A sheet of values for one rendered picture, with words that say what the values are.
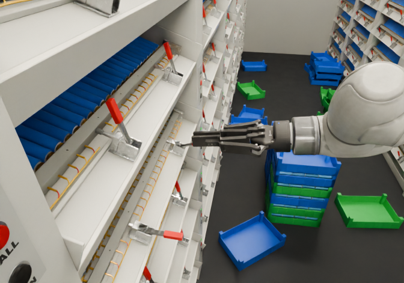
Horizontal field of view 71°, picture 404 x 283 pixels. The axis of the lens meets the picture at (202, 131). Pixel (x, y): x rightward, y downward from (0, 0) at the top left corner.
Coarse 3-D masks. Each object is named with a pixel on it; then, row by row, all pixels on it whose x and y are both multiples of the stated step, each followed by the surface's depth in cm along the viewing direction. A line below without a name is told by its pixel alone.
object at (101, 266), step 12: (168, 132) 76; (156, 156) 68; (144, 180) 61; (156, 180) 64; (132, 192) 57; (132, 204) 55; (120, 216) 52; (120, 228) 51; (108, 240) 48; (120, 240) 50; (108, 252) 47; (120, 252) 48; (96, 264) 45; (108, 264) 45; (120, 264) 47; (96, 276) 43
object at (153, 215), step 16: (192, 112) 86; (192, 128) 86; (176, 160) 73; (160, 176) 67; (176, 176) 68; (160, 192) 63; (160, 208) 60; (112, 224) 53; (128, 224) 54; (160, 224) 57; (128, 240) 52; (128, 256) 50; (144, 256) 51; (112, 272) 47; (128, 272) 48
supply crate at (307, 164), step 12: (276, 156) 149; (288, 156) 154; (300, 156) 154; (312, 156) 154; (324, 156) 154; (276, 168) 146; (288, 168) 143; (300, 168) 142; (312, 168) 141; (324, 168) 140; (336, 168) 139
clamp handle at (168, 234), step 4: (148, 228) 53; (148, 232) 52; (152, 232) 52; (156, 232) 52; (160, 232) 52; (164, 232) 52; (168, 232) 52; (172, 232) 52; (176, 232) 52; (164, 236) 51; (168, 236) 51; (172, 236) 51; (176, 236) 51; (180, 236) 51; (180, 240) 51
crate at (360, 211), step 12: (336, 204) 177; (348, 204) 178; (360, 204) 178; (372, 204) 178; (384, 204) 176; (348, 216) 170; (360, 216) 170; (372, 216) 170; (384, 216) 170; (396, 216) 165; (396, 228) 163
